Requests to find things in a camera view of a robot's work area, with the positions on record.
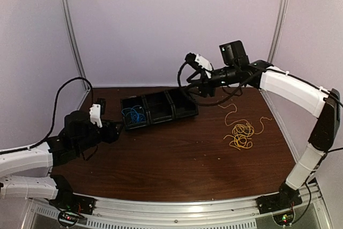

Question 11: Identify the aluminium frame post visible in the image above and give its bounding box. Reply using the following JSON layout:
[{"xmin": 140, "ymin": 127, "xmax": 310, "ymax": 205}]
[
  {"xmin": 61, "ymin": 0, "xmax": 86, "ymax": 78},
  {"xmin": 267, "ymin": 0, "xmax": 289, "ymax": 63}
]

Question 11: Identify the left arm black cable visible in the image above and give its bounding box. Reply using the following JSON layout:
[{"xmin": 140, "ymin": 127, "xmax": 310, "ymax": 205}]
[{"xmin": 26, "ymin": 77, "xmax": 93, "ymax": 151}]

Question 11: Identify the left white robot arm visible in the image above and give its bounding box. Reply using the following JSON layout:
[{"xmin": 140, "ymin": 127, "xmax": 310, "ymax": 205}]
[{"xmin": 1, "ymin": 111, "xmax": 123, "ymax": 210}]

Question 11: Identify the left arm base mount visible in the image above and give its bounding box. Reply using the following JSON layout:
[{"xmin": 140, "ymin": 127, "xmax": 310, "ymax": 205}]
[{"xmin": 48, "ymin": 194, "xmax": 95, "ymax": 228}]

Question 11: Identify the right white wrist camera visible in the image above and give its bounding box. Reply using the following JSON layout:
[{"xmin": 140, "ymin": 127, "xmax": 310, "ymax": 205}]
[{"xmin": 185, "ymin": 53, "xmax": 213, "ymax": 71}]

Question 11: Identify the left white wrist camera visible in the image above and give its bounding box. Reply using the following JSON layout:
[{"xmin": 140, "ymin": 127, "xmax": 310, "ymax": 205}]
[{"xmin": 89, "ymin": 98, "xmax": 106, "ymax": 128}]

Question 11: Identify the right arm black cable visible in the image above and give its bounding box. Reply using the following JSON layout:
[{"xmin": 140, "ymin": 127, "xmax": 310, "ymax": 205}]
[{"xmin": 176, "ymin": 62, "xmax": 250, "ymax": 107}]

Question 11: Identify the aluminium front rail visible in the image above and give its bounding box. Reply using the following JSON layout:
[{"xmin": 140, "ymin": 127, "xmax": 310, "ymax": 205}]
[{"xmin": 21, "ymin": 183, "xmax": 333, "ymax": 228}]

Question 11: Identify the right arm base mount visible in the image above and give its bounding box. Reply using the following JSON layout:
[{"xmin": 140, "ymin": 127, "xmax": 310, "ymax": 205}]
[{"xmin": 256, "ymin": 194, "xmax": 303, "ymax": 227}]

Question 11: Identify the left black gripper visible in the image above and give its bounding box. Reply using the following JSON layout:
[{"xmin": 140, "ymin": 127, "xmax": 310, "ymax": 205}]
[{"xmin": 74, "ymin": 119, "xmax": 124, "ymax": 154}]

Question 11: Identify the right aluminium frame post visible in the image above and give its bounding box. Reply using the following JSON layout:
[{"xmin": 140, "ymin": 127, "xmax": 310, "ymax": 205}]
[{"xmin": 267, "ymin": 0, "xmax": 289, "ymax": 63}]

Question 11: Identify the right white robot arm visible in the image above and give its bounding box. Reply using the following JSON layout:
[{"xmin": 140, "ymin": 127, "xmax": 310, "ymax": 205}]
[{"xmin": 180, "ymin": 40, "xmax": 342, "ymax": 209}]

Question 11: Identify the left aluminium frame post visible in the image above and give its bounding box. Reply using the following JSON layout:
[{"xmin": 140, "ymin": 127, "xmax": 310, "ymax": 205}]
[{"xmin": 61, "ymin": 0, "xmax": 86, "ymax": 78}]

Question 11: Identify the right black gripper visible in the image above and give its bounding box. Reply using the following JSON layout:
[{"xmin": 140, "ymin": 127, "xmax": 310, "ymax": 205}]
[{"xmin": 184, "ymin": 64, "xmax": 238, "ymax": 98}]

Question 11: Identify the black three-compartment bin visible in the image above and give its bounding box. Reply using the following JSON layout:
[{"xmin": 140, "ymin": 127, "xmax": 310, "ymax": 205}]
[{"xmin": 120, "ymin": 88, "xmax": 199, "ymax": 131}]

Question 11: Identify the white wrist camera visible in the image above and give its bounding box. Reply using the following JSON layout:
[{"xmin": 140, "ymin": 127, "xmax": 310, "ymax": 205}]
[
  {"xmin": 89, "ymin": 98, "xmax": 106, "ymax": 128},
  {"xmin": 185, "ymin": 53, "xmax": 213, "ymax": 71}
]

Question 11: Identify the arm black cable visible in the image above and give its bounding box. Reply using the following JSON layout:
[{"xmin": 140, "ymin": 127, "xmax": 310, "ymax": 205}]
[
  {"xmin": 26, "ymin": 77, "xmax": 93, "ymax": 151},
  {"xmin": 176, "ymin": 62, "xmax": 250, "ymax": 107}
]

